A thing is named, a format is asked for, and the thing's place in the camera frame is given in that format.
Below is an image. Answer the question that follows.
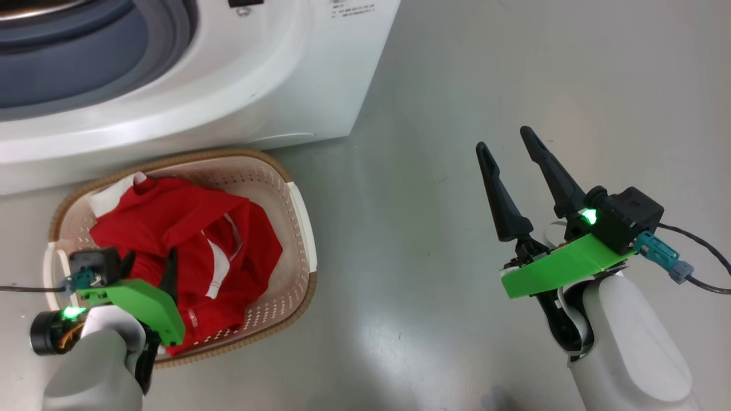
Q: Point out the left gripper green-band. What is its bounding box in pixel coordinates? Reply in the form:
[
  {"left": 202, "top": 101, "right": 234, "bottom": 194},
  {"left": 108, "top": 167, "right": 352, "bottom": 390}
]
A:
[{"left": 76, "top": 248, "right": 186, "bottom": 394}]

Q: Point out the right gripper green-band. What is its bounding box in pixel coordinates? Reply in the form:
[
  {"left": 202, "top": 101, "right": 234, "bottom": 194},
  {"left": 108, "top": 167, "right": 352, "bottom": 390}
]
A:
[{"left": 476, "top": 126, "right": 634, "bottom": 354}]

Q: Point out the red and white garment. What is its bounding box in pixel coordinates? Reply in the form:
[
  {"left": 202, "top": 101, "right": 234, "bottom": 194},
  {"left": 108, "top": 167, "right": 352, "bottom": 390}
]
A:
[{"left": 89, "top": 174, "right": 284, "bottom": 356}]

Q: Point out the cream perforated laundry basket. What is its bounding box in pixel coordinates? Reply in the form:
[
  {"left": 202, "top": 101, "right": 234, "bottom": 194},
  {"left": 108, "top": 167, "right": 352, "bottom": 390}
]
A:
[{"left": 43, "top": 148, "right": 318, "bottom": 369}]

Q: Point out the grey rubber door gasket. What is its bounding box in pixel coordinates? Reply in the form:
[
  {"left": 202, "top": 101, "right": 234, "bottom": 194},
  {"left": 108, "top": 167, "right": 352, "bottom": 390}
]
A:
[{"left": 0, "top": 0, "right": 198, "bottom": 122}]

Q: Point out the white front-load washing machine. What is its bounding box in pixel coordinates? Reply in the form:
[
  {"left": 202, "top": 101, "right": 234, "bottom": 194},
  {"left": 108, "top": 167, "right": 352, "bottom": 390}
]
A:
[{"left": 0, "top": 0, "right": 401, "bottom": 196}]

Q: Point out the teal left cable connector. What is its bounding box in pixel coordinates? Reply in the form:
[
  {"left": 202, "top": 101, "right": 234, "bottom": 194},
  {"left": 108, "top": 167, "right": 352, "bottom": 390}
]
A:
[{"left": 62, "top": 268, "right": 95, "bottom": 295}]

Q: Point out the teal cable connector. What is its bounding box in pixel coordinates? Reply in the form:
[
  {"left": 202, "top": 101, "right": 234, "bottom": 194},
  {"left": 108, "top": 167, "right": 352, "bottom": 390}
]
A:
[
  {"left": 633, "top": 231, "right": 694, "bottom": 284},
  {"left": 62, "top": 268, "right": 95, "bottom": 295}
]

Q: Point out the teal right cable connector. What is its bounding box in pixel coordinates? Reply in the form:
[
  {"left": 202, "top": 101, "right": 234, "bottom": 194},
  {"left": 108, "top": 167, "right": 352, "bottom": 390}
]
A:
[{"left": 633, "top": 231, "right": 694, "bottom": 284}]

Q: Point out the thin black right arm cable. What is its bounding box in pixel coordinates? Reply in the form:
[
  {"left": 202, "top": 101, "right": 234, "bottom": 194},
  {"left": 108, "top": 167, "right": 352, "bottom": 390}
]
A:
[{"left": 657, "top": 223, "right": 731, "bottom": 295}]

